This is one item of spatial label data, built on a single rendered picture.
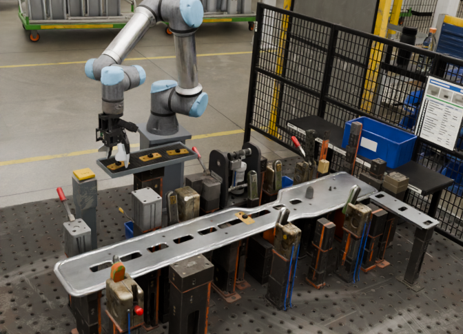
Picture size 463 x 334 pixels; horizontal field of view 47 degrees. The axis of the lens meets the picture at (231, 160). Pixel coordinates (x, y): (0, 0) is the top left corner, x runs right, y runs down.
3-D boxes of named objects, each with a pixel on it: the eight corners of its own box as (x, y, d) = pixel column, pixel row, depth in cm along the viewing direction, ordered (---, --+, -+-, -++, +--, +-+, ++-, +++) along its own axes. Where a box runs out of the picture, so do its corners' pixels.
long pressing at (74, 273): (76, 306, 152) (76, 301, 151) (48, 264, 168) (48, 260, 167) (382, 193, 230) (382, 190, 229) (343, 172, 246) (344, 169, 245)
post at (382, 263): (381, 268, 228) (395, 211, 216) (362, 255, 236) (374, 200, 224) (390, 264, 232) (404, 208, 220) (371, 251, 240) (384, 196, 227)
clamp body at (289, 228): (278, 315, 197) (291, 237, 182) (258, 296, 206) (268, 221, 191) (297, 306, 203) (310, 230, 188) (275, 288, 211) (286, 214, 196)
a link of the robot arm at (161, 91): (159, 102, 249) (160, 75, 243) (184, 109, 244) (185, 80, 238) (145, 109, 239) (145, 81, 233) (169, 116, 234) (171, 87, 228)
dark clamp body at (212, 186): (202, 271, 217) (207, 190, 201) (184, 255, 227) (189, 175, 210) (222, 263, 224) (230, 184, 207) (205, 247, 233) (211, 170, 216)
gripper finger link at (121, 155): (116, 171, 189) (108, 147, 187) (128, 167, 193) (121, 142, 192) (120, 171, 187) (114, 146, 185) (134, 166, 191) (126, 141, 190)
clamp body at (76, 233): (74, 324, 185) (69, 238, 169) (62, 306, 192) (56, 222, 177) (100, 314, 190) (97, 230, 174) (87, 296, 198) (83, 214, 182)
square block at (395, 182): (382, 251, 241) (399, 182, 225) (368, 242, 246) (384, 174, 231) (393, 246, 245) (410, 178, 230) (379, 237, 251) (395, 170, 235)
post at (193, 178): (187, 266, 220) (191, 180, 202) (180, 259, 223) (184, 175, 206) (197, 262, 222) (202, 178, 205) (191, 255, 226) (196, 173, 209)
